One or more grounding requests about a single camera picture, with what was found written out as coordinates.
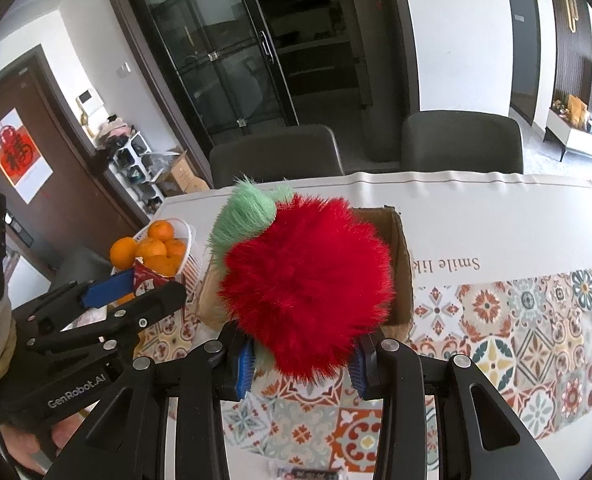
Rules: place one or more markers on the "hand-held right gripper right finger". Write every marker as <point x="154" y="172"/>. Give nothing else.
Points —
<point x="358" y="370"/>

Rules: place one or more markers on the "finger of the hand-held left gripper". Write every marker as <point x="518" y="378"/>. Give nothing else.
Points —
<point x="108" y="290"/>
<point x="151" y="305"/>

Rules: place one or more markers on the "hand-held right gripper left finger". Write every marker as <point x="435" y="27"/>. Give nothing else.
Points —
<point x="243" y="370"/>

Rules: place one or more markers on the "red strawberry plush toy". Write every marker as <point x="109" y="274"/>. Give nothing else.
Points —
<point x="306" y="285"/>

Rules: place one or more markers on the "brown cardboard box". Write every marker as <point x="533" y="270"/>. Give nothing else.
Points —
<point x="398" y="270"/>

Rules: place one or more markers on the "person's left hand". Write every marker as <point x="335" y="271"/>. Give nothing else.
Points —
<point x="26" y="447"/>

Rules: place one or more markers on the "orange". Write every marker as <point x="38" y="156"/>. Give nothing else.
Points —
<point x="160" y="266"/>
<point x="176" y="247"/>
<point x="160" y="230"/>
<point x="123" y="252"/>
<point x="151" y="249"/>

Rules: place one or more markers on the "dark grey dining chair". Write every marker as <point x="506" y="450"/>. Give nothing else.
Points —
<point x="81" y="260"/>

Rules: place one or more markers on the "white slatted fruit basket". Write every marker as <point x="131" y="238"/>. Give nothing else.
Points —
<point x="191" y="265"/>

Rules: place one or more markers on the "black door lock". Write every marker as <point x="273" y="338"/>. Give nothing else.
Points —
<point x="20" y="230"/>

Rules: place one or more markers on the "brown wooden door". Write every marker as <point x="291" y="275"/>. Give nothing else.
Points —
<point x="76" y="185"/>

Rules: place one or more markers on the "white shoe rack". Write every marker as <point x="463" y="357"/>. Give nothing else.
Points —
<point x="136" y="170"/>

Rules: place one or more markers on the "small cardboard box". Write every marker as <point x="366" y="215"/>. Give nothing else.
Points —
<point x="186" y="175"/>

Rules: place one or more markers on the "grey plastic bag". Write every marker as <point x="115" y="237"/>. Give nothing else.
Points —
<point x="161" y="165"/>

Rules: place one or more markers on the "pile of clothes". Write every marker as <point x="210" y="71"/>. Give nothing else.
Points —
<point x="113" y="132"/>

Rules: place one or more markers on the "red and white door poster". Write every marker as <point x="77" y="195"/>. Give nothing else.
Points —
<point x="18" y="155"/>

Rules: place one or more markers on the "white intercom panel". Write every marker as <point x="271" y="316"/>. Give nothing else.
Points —
<point x="90" y="101"/>

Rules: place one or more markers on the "dark glass sliding door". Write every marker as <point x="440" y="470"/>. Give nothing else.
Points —
<point x="256" y="50"/>

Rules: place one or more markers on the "white television cabinet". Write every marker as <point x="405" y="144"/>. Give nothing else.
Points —
<point x="581" y="137"/>

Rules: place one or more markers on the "yellow gift bag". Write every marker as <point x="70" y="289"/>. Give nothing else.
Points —
<point x="578" y="109"/>

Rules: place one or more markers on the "dark interior door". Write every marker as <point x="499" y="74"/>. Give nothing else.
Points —
<point x="521" y="45"/>

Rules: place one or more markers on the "white light switch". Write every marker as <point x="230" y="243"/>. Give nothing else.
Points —
<point x="123" y="70"/>

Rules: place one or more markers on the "gold wall ornament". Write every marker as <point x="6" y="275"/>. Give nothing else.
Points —
<point x="571" y="7"/>

